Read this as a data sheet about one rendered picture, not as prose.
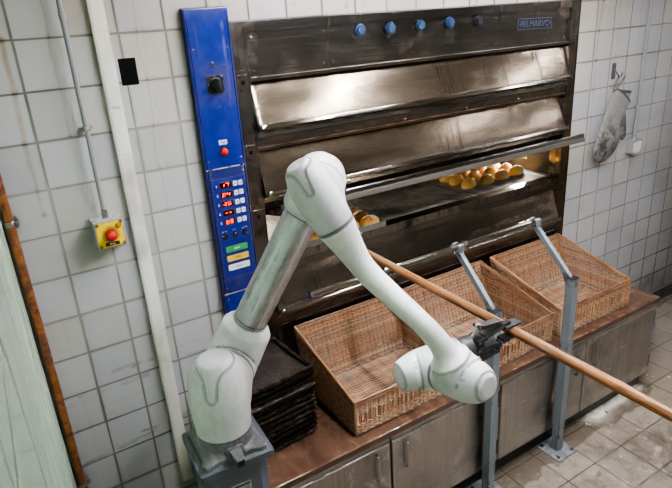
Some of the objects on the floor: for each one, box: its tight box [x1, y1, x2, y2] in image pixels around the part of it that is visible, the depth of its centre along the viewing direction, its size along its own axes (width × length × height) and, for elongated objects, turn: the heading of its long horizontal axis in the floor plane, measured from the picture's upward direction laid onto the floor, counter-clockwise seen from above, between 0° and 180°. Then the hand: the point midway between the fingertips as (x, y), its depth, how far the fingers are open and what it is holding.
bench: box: [267, 265, 660, 488], centre depth 284 cm, size 56×242×58 cm, turn 131°
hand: (509, 329), depth 171 cm, fingers closed on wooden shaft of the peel, 3 cm apart
